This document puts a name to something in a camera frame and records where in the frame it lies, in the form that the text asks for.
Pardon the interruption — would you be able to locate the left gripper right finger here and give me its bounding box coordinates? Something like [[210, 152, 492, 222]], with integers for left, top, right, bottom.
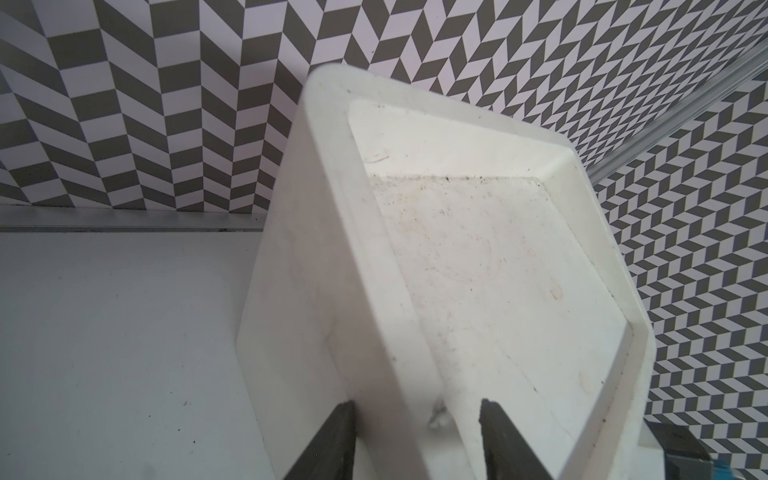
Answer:
[[479, 399, 552, 480]]

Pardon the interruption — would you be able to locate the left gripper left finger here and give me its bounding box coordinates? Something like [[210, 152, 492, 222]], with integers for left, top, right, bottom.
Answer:
[[284, 400, 357, 480]]

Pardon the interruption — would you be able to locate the white three-drawer plastic cabinet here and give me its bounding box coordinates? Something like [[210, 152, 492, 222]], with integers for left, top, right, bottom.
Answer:
[[236, 64, 655, 479]]

